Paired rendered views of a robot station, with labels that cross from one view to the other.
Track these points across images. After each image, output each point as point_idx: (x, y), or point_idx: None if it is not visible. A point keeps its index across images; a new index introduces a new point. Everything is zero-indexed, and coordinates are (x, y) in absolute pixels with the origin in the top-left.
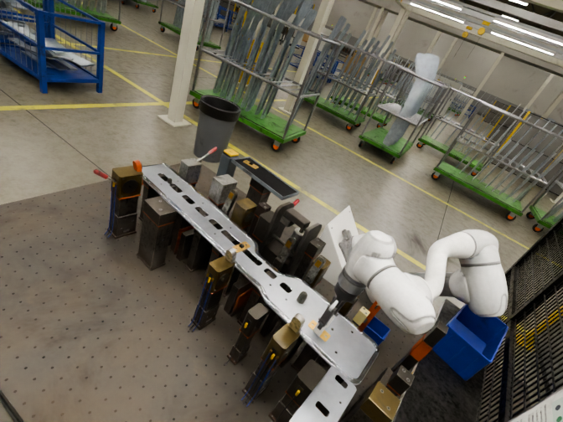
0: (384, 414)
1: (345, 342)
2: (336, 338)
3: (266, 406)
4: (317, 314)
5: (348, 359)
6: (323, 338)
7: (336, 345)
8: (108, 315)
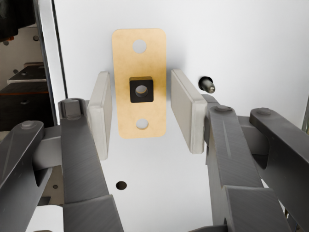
0: None
1: (193, 184)
2: (177, 154)
3: (34, 48)
4: (216, 20)
5: (141, 224)
6: (122, 125)
7: (149, 170)
8: None
